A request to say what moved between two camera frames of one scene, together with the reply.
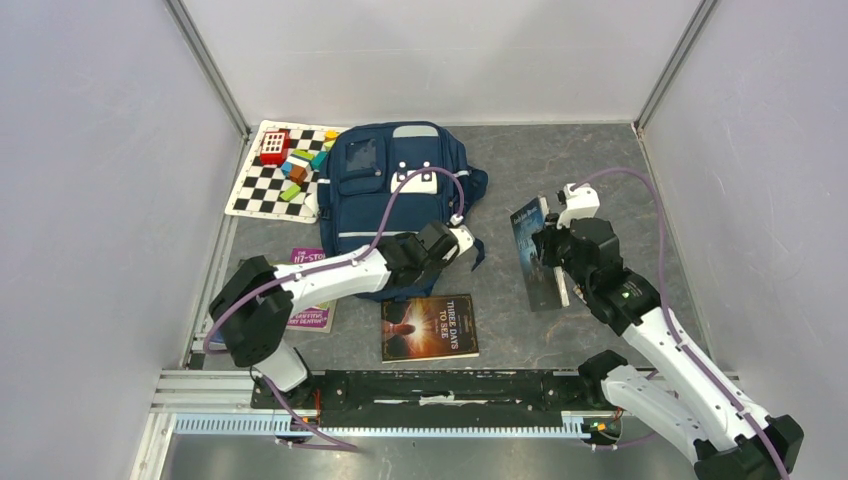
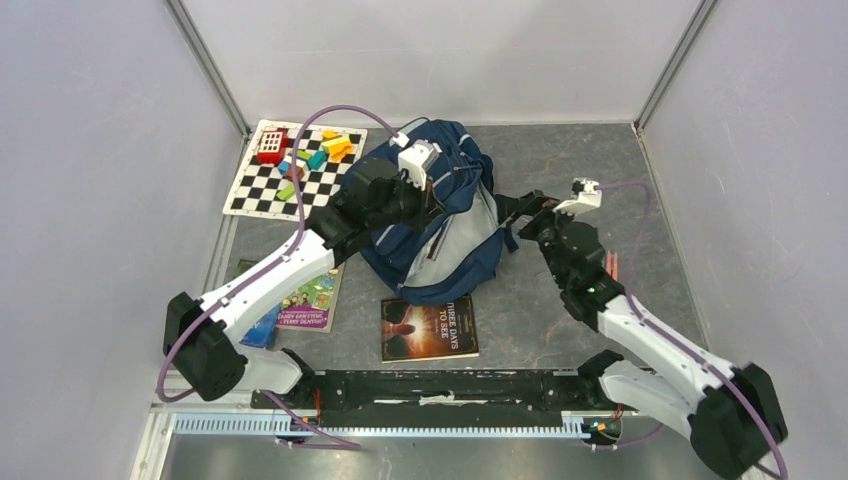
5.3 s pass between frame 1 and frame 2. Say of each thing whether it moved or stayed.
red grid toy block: stayed
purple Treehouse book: stayed
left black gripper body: moved
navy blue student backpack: moved
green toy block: stayed
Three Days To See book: stayed
